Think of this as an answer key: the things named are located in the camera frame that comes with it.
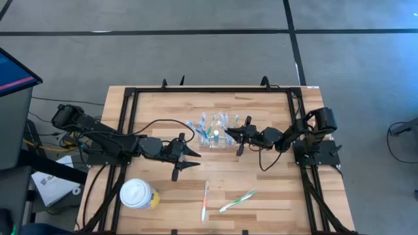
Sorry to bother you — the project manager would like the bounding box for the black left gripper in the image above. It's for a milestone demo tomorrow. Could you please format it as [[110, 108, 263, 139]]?
[[163, 133, 202, 182]]

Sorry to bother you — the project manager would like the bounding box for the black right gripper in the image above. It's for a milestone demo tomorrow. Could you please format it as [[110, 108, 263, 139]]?
[[224, 116, 264, 157]]

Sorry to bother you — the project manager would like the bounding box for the clear acrylic organizer box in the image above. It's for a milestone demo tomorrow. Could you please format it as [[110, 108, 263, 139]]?
[[197, 129, 241, 149]]

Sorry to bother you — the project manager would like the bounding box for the white lidded paper cup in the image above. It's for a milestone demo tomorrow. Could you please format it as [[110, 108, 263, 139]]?
[[119, 178, 161, 210]]

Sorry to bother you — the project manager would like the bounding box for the black stand bar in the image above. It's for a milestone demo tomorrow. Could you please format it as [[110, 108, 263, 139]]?
[[18, 148, 88, 185]]

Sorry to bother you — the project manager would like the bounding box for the white printed booklet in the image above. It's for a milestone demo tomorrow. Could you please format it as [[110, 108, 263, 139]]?
[[31, 155, 82, 207]]

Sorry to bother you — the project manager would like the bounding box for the person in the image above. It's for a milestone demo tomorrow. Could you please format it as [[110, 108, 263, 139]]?
[[19, 223, 74, 235]]

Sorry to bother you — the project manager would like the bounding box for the grey floor stand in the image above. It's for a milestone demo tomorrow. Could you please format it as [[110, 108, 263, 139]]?
[[389, 117, 418, 136]]

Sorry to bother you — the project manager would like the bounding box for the grey cabinet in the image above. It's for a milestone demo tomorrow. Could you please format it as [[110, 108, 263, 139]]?
[[0, 86, 34, 171]]

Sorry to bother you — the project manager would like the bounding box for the computer monitor blue screen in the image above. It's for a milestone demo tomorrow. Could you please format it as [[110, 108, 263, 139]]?
[[0, 47, 44, 98]]

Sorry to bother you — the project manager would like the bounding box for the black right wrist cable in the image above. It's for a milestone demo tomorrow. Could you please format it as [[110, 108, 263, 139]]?
[[248, 143, 283, 172]]

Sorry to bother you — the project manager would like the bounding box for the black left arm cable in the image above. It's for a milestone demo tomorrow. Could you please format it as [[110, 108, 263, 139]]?
[[132, 118, 196, 144]]

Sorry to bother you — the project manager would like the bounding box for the black aluminium table frame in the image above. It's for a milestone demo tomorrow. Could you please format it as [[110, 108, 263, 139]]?
[[77, 86, 359, 235]]

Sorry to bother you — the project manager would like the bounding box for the black cable over table edge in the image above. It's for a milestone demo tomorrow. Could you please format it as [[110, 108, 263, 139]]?
[[270, 84, 303, 114]]

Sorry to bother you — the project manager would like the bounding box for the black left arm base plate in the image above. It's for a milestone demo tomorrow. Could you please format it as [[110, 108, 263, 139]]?
[[86, 143, 133, 166]]

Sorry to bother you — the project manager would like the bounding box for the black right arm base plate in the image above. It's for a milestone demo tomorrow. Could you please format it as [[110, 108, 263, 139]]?
[[293, 140, 341, 166]]

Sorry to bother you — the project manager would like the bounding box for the black cable beside table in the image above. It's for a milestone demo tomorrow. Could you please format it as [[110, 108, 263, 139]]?
[[82, 164, 109, 229]]

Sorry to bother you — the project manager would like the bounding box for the thin black floor cable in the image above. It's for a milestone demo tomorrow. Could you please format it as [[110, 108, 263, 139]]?
[[31, 95, 105, 107], [27, 110, 63, 132]]

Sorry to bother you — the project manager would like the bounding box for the yellow cable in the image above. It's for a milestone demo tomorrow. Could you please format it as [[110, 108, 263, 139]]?
[[22, 138, 89, 153]]

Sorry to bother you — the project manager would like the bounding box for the black looped floor cable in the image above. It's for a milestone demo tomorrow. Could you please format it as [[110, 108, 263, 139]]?
[[386, 121, 418, 165]]

